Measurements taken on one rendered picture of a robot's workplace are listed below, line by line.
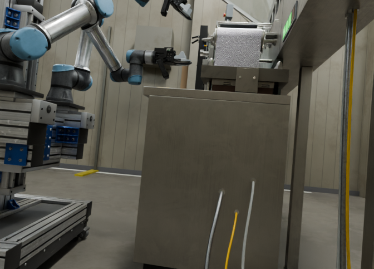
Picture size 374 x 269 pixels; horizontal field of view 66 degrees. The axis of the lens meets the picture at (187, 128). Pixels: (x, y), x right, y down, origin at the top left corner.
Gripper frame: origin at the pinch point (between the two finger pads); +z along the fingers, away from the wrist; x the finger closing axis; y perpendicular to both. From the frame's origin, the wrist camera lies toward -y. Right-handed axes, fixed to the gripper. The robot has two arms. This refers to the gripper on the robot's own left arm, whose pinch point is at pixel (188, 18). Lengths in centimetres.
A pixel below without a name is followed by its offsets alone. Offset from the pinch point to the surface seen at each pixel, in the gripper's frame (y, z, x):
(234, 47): 4.2, 32.0, -4.3
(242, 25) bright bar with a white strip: 25.8, 18.9, 27.0
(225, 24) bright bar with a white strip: 18.5, 10.2, 25.2
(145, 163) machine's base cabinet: -68, 46, -30
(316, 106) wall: 118, 124, 360
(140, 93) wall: -81, -103, 323
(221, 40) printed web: 2.2, 24.0, -4.3
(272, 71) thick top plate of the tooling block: 3, 57, -24
